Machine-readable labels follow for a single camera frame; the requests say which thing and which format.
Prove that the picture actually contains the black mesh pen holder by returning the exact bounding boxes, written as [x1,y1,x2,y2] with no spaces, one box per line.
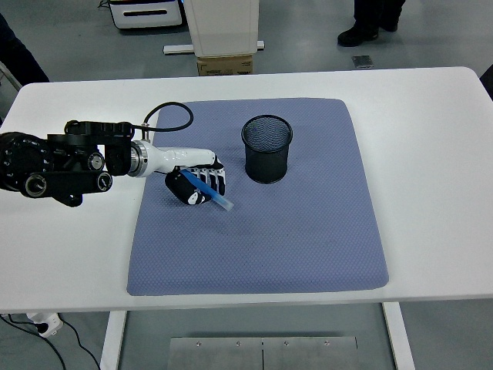
[240,114,293,184]

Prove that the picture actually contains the black cable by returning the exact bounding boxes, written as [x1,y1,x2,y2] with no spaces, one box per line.
[60,319,102,370]
[0,314,65,370]

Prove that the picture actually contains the person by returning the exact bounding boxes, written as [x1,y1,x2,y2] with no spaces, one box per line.
[337,0,407,48]
[0,12,50,84]

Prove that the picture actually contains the blue marker with clear cap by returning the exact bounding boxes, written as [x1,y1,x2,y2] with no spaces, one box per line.
[179,168,235,213]

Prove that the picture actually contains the cardboard box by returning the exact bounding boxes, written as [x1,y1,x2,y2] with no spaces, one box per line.
[196,55,254,77]

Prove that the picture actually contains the blue-grey textured mat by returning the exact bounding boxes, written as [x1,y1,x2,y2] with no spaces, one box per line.
[126,98,389,297]

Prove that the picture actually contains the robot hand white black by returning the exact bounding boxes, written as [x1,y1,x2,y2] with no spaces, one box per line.
[148,147,226,207]

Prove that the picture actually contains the white base bar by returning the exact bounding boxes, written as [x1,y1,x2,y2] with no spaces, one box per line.
[163,39,267,55]

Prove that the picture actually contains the dark chair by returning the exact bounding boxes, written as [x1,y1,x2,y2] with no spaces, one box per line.
[479,63,493,105]

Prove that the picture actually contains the grey metal frame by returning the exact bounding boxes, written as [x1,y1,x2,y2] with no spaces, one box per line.
[0,61,22,92]

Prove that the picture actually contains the white power strip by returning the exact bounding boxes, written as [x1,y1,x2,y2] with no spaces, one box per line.
[25,312,63,339]

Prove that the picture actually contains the white table leg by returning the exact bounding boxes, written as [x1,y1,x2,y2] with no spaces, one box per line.
[381,301,416,370]
[99,311,128,370]

